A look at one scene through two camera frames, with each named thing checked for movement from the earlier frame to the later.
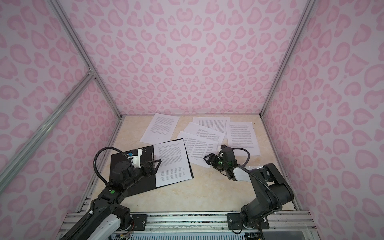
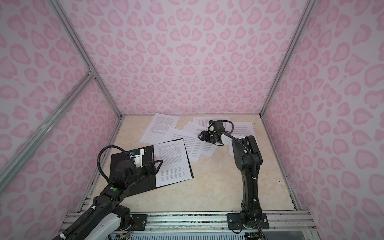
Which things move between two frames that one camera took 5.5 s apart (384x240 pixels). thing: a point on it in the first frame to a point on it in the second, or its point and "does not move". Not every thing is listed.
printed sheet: x=174 y=167 does not move
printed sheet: x=242 y=135 does not move
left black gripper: x=152 y=170 does not move
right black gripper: x=210 y=161 to x=205 y=135
